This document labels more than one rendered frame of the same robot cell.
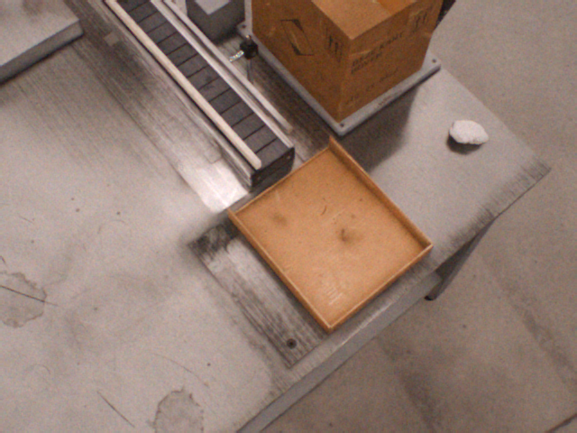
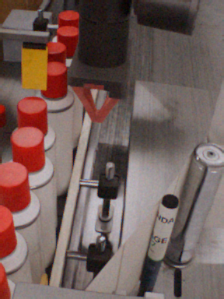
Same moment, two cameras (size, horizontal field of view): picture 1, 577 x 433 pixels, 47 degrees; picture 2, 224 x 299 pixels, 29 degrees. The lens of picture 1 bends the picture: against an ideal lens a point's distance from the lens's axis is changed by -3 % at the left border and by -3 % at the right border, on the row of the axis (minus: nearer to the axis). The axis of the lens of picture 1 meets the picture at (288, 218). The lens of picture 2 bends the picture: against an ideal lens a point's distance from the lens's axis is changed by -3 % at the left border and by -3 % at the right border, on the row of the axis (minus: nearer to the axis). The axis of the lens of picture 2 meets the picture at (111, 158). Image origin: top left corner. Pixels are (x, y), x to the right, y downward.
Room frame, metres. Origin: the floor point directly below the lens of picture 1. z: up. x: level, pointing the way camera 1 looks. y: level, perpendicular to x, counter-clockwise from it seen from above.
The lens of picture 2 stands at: (1.56, 0.98, 1.36)
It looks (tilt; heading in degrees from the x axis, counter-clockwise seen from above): 43 degrees down; 223
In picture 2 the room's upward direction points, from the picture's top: 6 degrees clockwise
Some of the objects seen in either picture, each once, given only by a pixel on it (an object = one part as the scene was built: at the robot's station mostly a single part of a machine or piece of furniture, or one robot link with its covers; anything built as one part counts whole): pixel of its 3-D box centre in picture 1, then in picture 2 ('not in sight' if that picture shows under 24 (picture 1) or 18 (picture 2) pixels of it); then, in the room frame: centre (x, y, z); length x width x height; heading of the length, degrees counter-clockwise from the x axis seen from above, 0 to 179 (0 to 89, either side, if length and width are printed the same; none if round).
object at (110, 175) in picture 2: not in sight; (107, 192); (1.24, 0.69, 0.89); 0.03 x 0.03 x 0.12; 42
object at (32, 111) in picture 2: not in sight; (35, 172); (1.35, 0.67, 0.98); 0.05 x 0.05 x 0.20
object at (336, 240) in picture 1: (329, 230); not in sight; (0.53, -0.08, 0.85); 0.30 x 0.26 x 0.04; 42
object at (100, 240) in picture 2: not in sight; (85, 262); (1.35, 0.76, 0.89); 0.06 x 0.03 x 0.12; 132
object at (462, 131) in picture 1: (468, 133); not in sight; (0.77, -0.36, 0.85); 0.08 x 0.07 x 0.04; 59
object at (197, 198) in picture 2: not in sight; (193, 211); (1.24, 0.83, 0.97); 0.05 x 0.05 x 0.19
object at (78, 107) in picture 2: not in sight; (67, 90); (1.21, 0.55, 0.98); 0.05 x 0.05 x 0.20
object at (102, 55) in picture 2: not in sight; (103, 41); (1.25, 0.66, 1.13); 0.10 x 0.07 x 0.07; 42
